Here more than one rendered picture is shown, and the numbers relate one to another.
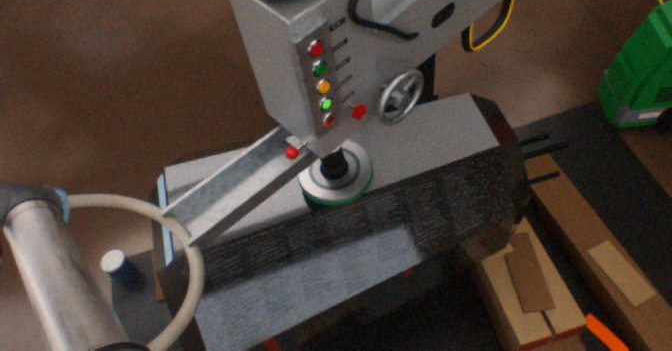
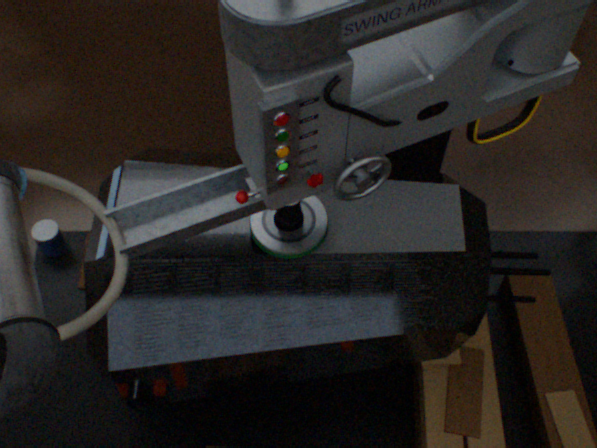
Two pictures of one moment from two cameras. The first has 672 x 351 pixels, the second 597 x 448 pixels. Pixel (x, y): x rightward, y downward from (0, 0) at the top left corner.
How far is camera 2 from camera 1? 49 cm
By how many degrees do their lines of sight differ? 6
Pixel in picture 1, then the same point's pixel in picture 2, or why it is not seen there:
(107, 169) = (68, 127)
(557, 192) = (541, 319)
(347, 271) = (269, 325)
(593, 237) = (559, 381)
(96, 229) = (37, 190)
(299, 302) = (212, 338)
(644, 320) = not seen: outside the picture
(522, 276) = (459, 394)
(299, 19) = (273, 91)
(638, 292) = not seen: outside the picture
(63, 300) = (5, 272)
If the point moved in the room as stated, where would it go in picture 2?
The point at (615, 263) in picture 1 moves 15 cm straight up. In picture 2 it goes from (570, 417) to (585, 402)
